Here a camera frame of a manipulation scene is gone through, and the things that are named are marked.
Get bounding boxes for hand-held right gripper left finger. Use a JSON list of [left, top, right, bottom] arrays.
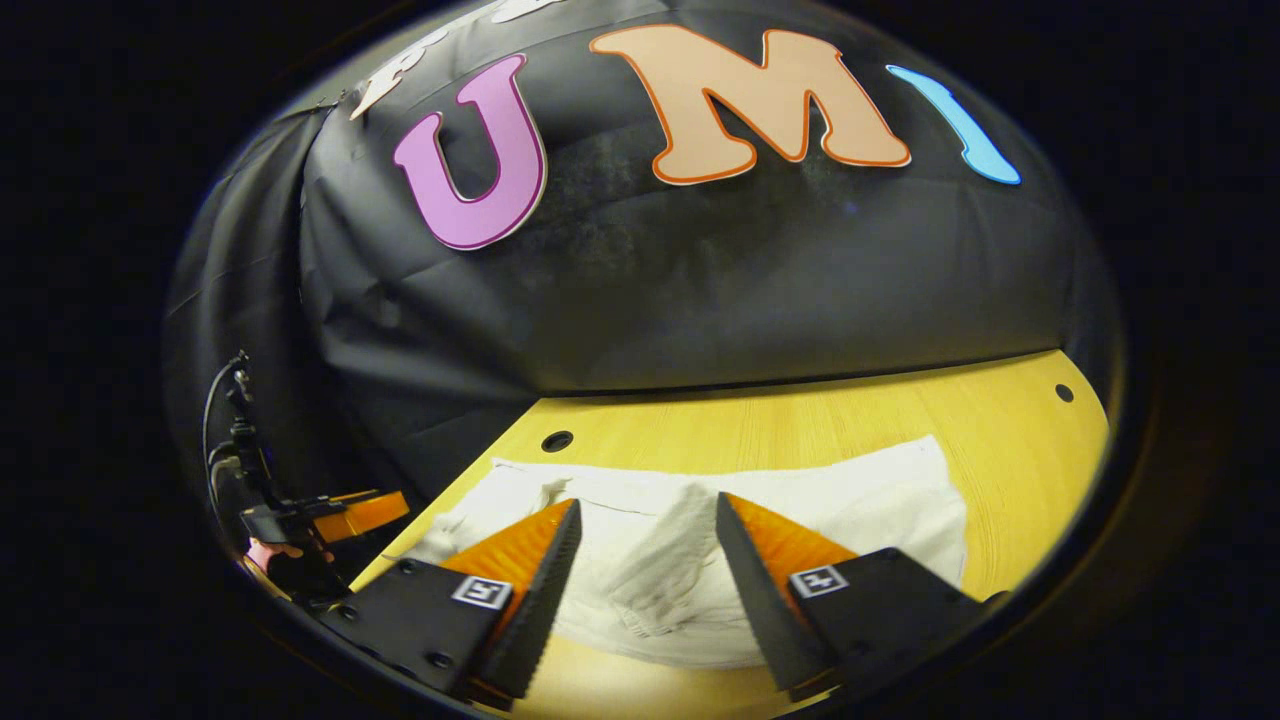
[[320, 498, 583, 703]]

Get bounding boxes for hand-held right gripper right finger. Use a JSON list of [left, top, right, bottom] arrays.
[[715, 492, 987, 703]]

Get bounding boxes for white jeans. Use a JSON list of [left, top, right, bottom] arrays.
[[385, 435, 969, 669]]

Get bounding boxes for black backdrop cloth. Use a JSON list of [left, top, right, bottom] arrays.
[[165, 0, 1126, 601]]

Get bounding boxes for black cable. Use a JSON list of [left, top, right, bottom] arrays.
[[202, 352, 251, 501]]

